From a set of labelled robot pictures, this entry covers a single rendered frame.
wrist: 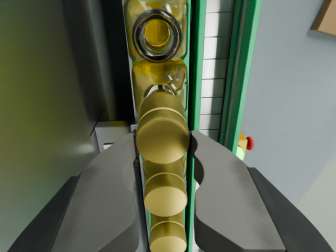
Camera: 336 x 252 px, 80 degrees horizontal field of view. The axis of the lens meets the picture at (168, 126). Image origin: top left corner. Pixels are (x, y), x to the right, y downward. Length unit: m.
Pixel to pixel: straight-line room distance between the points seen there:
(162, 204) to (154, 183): 0.02
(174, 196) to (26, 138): 0.14
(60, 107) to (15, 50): 0.08
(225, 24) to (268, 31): 0.20
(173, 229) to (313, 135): 0.64
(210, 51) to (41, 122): 0.30
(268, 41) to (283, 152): 0.36
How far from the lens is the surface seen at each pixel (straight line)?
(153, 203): 0.17
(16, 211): 0.21
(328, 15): 0.62
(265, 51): 0.59
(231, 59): 0.40
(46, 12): 0.28
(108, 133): 0.47
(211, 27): 0.40
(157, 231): 0.20
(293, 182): 0.87
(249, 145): 0.62
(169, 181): 0.16
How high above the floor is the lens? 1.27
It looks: 62 degrees down
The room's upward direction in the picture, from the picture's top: 175 degrees clockwise
